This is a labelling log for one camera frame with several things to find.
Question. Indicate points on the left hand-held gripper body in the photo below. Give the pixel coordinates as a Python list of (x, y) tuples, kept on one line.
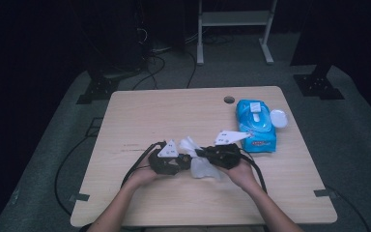
[(161, 164)]

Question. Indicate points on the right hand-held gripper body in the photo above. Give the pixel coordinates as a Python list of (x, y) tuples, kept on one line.
[(225, 158)]

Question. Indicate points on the white wet wipe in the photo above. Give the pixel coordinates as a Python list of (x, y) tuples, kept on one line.
[(201, 166)]

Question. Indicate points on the blue wet wipe packet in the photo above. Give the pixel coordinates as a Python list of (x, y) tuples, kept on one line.
[(261, 125)]

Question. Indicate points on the person's left hand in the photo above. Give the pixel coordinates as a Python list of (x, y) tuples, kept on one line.
[(141, 175)]

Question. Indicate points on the person's right hand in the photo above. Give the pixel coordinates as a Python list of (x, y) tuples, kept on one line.
[(241, 175)]

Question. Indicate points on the white round packet lid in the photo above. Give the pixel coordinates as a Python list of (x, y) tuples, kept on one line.
[(278, 118)]

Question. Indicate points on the grey tape strip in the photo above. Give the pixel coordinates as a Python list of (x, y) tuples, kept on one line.
[(324, 192), (79, 197)]

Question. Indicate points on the black stand base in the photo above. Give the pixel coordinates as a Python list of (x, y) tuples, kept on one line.
[(98, 90), (317, 85)]

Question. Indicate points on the white metal stand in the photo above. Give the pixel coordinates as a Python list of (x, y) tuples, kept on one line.
[(235, 18)]

